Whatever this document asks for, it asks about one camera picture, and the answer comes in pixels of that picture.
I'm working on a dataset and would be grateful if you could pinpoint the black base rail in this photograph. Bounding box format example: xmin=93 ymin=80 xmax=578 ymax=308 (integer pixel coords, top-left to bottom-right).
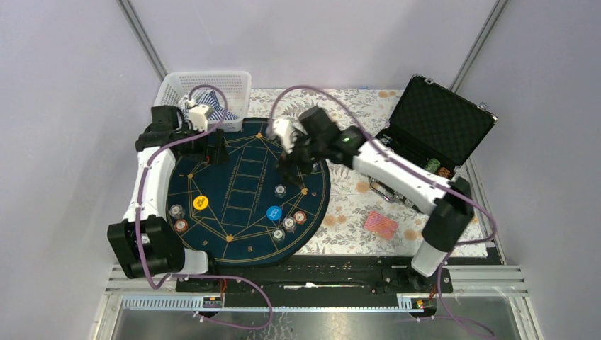
xmin=173 ymin=255 xmax=453 ymax=308

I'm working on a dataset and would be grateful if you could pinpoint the yellow big blind button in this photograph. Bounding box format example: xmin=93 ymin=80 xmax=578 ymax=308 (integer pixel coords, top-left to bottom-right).
xmin=192 ymin=195 xmax=209 ymax=211

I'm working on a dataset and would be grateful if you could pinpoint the white plastic basket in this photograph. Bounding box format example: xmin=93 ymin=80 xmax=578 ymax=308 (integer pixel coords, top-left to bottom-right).
xmin=154 ymin=71 xmax=252 ymax=132

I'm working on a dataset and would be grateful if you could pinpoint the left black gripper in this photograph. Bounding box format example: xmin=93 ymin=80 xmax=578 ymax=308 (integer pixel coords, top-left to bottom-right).
xmin=179 ymin=120 xmax=230 ymax=165

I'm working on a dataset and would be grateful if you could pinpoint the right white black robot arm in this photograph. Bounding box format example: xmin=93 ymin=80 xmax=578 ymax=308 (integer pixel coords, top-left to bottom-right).
xmin=267 ymin=106 xmax=474 ymax=292

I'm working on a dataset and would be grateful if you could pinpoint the floral tablecloth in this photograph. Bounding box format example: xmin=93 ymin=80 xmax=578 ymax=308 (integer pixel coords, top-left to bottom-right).
xmin=136 ymin=89 xmax=489 ymax=258

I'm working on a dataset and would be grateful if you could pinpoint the blue striped cloth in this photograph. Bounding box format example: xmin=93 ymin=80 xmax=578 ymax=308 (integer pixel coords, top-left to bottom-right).
xmin=177 ymin=90 xmax=238 ymax=121

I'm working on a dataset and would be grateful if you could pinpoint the blue small blind button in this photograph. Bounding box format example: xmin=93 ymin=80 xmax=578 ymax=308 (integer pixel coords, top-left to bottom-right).
xmin=266 ymin=205 xmax=283 ymax=221

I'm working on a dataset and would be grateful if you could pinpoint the red playing card deck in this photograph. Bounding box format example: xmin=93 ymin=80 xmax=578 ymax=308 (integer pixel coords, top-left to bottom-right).
xmin=363 ymin=210 xmax=398 ymax=241

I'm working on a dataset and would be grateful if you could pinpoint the orange black chip row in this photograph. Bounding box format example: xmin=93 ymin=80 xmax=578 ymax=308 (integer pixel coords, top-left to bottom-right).
xmin=436 ymin=167 xmax=453 ymax=179

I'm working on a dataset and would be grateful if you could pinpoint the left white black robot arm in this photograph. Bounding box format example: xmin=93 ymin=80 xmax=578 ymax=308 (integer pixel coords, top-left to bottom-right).
xmin=107 ymin=104 xmax=225 ymax=291

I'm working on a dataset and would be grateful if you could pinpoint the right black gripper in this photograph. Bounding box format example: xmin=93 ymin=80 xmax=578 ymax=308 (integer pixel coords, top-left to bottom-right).
xmin=272 ymin=128 xmax=325 ymax=191

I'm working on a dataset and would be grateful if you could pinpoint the red white chip stack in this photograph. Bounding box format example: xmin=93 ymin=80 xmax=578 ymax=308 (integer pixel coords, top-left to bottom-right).
xmin=293 ymin=211 xmax=307 ymax=225

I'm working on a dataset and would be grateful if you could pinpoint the blue ten chip stack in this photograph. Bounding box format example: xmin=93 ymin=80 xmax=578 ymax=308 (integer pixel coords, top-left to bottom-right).
xmin=282 ymin=217 xmax=297 ymax=233

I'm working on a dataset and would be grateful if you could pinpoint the black aluminium chip case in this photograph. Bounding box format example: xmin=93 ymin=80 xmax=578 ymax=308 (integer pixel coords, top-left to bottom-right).
xmin=355 ymin=74 xmax=497 ymax=215

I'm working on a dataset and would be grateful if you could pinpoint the fifty chip stack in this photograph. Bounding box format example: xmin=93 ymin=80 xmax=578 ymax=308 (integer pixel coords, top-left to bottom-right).
xmin=274 ymin=184 xmax=287 ymax=198
xmin=271 ymin=229 xmax=286 ymax=243

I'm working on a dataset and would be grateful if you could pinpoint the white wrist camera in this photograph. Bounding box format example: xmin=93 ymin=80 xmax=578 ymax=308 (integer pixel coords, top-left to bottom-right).
xmin=269 ymin=118 xmax=298 ymax=154
xmin=186 ymin=99 xmax=213 ymax=132

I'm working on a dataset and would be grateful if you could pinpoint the green chip row in case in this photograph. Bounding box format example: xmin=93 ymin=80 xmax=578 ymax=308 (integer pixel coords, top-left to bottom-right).
xmin=425 ymin=159 xmax=441 ymax=174

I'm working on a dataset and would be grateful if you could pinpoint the round dark poker mat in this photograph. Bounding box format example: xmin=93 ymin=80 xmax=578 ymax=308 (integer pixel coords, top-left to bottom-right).
xmin=167 ymin=118 xmax=331 ymax=267

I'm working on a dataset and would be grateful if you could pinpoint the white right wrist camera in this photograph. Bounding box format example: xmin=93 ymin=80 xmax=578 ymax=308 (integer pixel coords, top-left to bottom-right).
xmin=269 ymin=118 xmax=298 ymax=154

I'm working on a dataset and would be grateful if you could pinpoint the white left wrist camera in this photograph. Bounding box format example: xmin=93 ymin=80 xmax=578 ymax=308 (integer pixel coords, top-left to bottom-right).
xmin=186 ymin=99 xmax=213 ymax=132

